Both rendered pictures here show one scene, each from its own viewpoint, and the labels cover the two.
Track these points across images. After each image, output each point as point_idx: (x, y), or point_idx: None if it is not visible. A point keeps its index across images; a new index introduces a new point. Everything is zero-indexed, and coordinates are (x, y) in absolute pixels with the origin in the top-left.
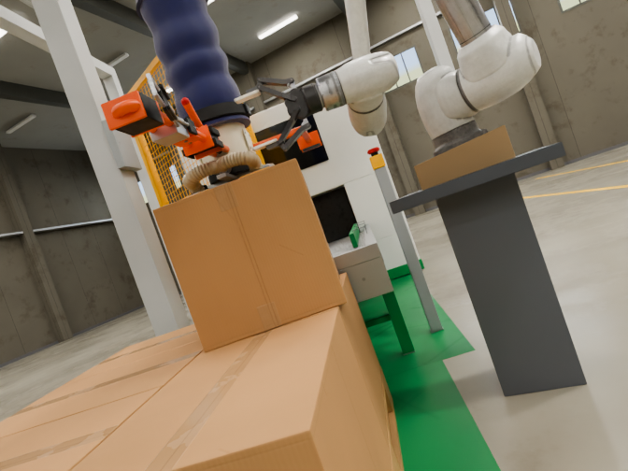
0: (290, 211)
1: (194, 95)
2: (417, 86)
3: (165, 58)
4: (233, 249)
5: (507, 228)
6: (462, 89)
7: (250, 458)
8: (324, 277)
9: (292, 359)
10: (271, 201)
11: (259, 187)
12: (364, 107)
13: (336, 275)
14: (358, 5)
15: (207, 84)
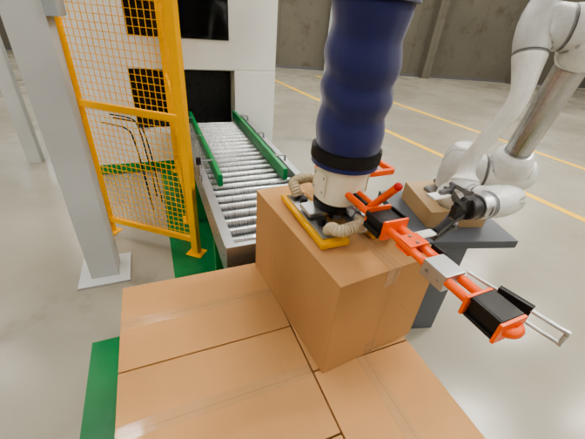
0: (418, 286)
1: (366, 143)
2: (459, 153)
3: (355, 84)
4: (374, 311)
5: (450, 259)
6: (487, 178)
7: None
8: (408, 321)
9: (454, 430)
10: (413, 280)
11: (413, 271)
12: None
13: (413, 320)
14: (512, 122)
15: (379, 134)
